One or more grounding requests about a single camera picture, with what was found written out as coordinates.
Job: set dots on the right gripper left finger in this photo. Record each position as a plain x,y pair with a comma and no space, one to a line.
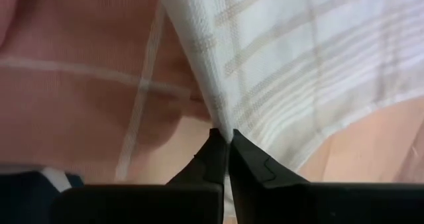
149,205

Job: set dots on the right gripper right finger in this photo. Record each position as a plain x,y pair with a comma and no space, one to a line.
331,204

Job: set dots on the terracotta pink plaid towel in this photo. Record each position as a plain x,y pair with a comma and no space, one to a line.
66,101

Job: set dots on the white plaid towel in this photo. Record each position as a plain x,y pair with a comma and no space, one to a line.
281,51

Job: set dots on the navy blue fabric bin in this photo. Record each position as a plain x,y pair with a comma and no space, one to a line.
20,201

